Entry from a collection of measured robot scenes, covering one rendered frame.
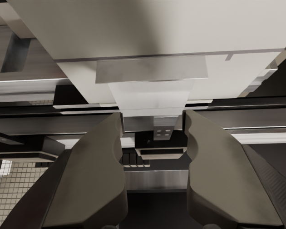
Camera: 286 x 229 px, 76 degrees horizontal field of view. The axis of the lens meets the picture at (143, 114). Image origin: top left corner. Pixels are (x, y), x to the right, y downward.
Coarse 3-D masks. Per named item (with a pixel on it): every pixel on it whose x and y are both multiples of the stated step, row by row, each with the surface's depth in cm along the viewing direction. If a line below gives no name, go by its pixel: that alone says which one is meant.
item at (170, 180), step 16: (128, 176) 21; (144, 176) 21; (160, 176) 21; (176, 176) 21; (128, 192) 20; (144, 192) 20; (160, 192) 20; (176, 192) 19; (128, 208) 19; (144, 208) 19; (160, 208) 19; (176, 208) 19; (128, 224) 19; (144, 224) 18; (160, 224) 18; (176, 224) 18; (192, 224) 18
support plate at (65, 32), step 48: (48, 0) 10; (96, 0) 10; (144, 0) 10; (192, 0) 10; (240, 0) 10; (48, 48) 13; (96, 48) 14; (144, 48) 14; (192, 48) 14; (240, 48) 14; (96, 96) 21; (192, 96) 21
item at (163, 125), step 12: (156, 120) 28; (168, 120) 28; (144, 132) 41; (156, 132) 34; (168, 132) 34; (180, 132) 41; (144, 144) 40; (156, 144) 40; (168, 144) 40; (180, 144) 40; (144, 156) 42; (156, 156) 43; (168, 156) 43; (180, 156) 44
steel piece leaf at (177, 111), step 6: (156, 108) 24; (162, 108) 24; (168, 108) 24; (174, 108) 24; (180, 108) 24; (126, 114) 26; (132, 114) 26; (138, 114) 26; (144, 114) 26; (150, 114) 26; (156, 114) 26; (162, 114) 26; (168, 114) 26; (174, 114) 26
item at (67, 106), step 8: (56, 88) 24; (64, 88) 24; (72, 88) 24; (56, 96) 24; (64, 96) 24; (72, 96) 24; (80, 96) 23; (56, 104) 23; (64, 104) 23; (72, 104) 23; (80, 104) 23; (88, 104) 23; (96, 104) 23; (192, 104) 25; (200, 104) 24; (64, 112) 25; (72, 112) 25; (80, 112) 25; (88, 112) 25; (96, 112) 26; (104, 112) 26; (112, 112) 26
